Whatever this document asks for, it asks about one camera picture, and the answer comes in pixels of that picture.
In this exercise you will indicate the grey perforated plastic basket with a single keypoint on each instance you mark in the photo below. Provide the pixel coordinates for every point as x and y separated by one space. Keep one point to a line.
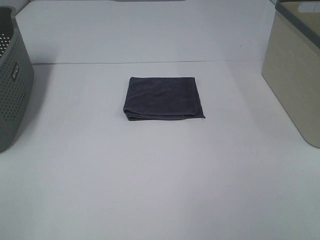
16 77

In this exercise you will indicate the beige storage bin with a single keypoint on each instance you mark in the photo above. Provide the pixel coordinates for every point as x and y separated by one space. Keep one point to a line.
291 65

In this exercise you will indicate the dark grey towel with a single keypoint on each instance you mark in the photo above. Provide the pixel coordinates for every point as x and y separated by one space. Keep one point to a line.
162 98

